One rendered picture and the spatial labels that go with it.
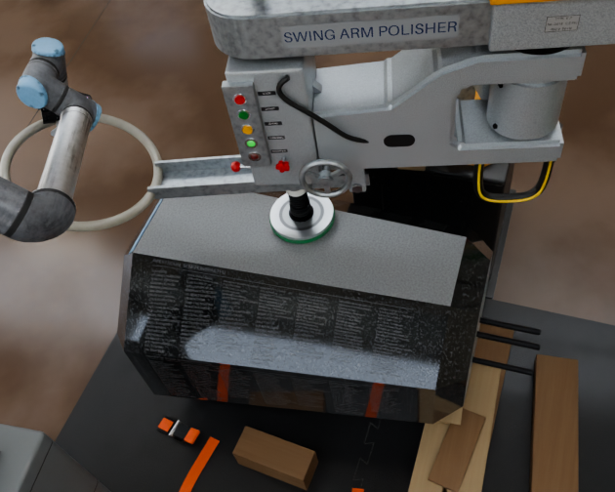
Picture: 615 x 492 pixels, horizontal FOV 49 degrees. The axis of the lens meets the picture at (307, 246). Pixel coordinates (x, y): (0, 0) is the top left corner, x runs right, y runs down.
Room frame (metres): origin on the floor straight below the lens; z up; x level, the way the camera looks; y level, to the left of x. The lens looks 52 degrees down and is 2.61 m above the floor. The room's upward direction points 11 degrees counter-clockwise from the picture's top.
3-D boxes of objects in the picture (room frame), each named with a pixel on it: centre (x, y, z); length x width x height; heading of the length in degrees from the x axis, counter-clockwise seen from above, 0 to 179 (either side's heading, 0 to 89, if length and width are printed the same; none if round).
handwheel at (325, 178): (1.31, -0.09, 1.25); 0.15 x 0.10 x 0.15; 77
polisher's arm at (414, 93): (1.35, -0.38, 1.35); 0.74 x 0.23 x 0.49; 77
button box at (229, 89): (1.36, 0.09, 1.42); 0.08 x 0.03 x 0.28; 77
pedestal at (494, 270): (1.96, -0.63, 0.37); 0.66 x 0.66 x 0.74; 62
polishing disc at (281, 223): (1.45, 0.00, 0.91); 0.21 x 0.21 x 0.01
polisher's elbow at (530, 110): (1.31, -0.65, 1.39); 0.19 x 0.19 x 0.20
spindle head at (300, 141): (1.44, -0.08, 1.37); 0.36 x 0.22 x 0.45; 77
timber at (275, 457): (0.98, 0.28, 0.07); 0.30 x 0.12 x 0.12; 58
